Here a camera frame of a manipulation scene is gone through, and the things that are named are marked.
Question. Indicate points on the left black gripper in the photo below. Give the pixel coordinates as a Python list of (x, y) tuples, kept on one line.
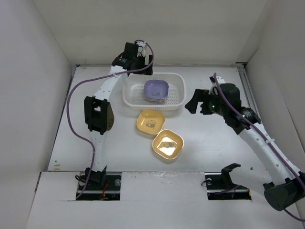
[(147, 71)]

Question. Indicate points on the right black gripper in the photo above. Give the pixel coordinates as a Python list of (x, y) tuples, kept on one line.
[(199, 95)]

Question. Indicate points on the purple plate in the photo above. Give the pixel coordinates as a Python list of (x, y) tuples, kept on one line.
[(156, 90)]

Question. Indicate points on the yellow plate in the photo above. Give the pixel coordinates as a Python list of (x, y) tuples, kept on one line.
[(168, 144), (150, 122)]

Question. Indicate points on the cream plate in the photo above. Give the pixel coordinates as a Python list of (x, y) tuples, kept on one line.
[(155, 101)]

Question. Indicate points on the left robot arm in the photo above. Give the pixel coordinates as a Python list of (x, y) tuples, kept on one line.
[(98, 113)]

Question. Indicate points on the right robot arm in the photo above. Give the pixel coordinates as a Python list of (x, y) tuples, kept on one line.
[(279, 181)]

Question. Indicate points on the white perforated plastic basket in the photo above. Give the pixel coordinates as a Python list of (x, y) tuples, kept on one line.
[(133, 92)]

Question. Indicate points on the right aluminium rail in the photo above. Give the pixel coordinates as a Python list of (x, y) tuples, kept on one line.
[(246, 85)]

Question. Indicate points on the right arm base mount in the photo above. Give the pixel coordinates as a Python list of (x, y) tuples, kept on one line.
[(218, 190)]

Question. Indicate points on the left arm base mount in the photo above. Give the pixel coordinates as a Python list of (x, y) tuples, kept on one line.
[(110, 192)]

